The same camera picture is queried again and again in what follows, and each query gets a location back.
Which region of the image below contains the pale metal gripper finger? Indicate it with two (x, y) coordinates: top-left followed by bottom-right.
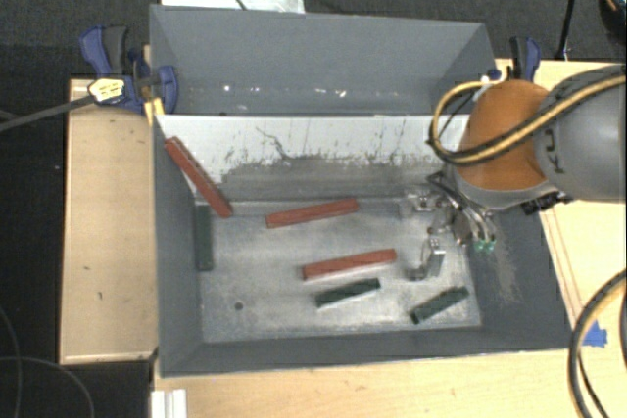
(426, 235), (448, 279)
(405, 237), (430, 283)

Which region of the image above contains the dark green flat block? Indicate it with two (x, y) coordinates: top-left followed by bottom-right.
(313, 277), (383, 309)
(409, 285), (471, 326)

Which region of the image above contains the red-brown flat block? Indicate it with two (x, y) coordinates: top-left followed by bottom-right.
(300, 248), (399, 283)
(265, 197), (361, 230)
(164, 136), (235, 219)

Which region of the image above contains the grey metal bin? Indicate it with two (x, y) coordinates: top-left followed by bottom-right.
(147, 4), (575, 379)

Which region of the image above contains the pale wood flat board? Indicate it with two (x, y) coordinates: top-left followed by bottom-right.
(59, 78), (159, 366)

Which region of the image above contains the black cylinder on white bracket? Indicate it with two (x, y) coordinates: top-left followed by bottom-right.
(520, 190), (573, 217)

